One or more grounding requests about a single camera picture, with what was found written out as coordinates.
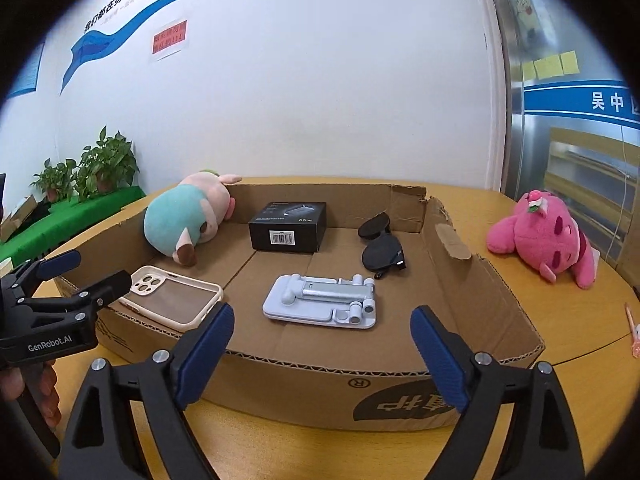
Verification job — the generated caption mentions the clear white phone case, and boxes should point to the clear white phone case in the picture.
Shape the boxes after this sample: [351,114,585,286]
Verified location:
[119,266,224,334]

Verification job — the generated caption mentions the pig plush teal shirt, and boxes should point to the pig plush teal shirt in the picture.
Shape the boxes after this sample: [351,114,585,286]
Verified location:
[143,170,242,268]

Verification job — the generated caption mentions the black product box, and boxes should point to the black product box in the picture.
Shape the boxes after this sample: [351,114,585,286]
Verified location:
[248,202,326,254]

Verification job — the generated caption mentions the white folding phone stand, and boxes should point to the white folding phone stand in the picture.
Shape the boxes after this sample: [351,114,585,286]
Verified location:
[262,273,376,330]

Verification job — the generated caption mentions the black sunglasses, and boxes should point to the black sunglasses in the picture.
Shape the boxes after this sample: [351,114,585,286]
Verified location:
[358,212,407,280]

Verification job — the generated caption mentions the person left hand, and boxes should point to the person left hand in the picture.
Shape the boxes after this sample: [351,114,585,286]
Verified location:
[0,360,62,428]

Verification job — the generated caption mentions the green cloth covered table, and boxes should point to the green cloth covered table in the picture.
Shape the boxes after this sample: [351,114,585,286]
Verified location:
[1,186,145,266]

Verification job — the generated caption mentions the small potted plant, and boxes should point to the small potted plant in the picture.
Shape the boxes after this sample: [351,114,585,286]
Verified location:
[30,158,77,204]

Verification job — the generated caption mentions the potted green plant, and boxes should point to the potted green plant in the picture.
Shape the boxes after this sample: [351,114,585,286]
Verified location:
[75,126,139,202]

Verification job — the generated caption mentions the pink pen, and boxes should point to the pink pen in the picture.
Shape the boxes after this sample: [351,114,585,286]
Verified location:
[625,304,640,359]

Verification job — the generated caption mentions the pink bear plush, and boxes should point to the pink bear plush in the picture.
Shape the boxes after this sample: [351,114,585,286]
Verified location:
[486,190,600,289]

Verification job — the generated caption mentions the brown cardboard box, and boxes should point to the brown cardboard box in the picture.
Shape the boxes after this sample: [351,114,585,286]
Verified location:
[56,183,544,431]

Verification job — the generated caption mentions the yellow sticky notes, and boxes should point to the yellow sticky notes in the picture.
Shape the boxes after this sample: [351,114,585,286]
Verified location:
[522,51,580,81]

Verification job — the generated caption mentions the cartoon poster on glass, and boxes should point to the cartoon poster on glass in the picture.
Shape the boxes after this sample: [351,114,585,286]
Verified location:
[513,0,544,48]

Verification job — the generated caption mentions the red wall notice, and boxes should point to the red wall notice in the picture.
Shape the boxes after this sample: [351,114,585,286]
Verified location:
[151,18,188,61]

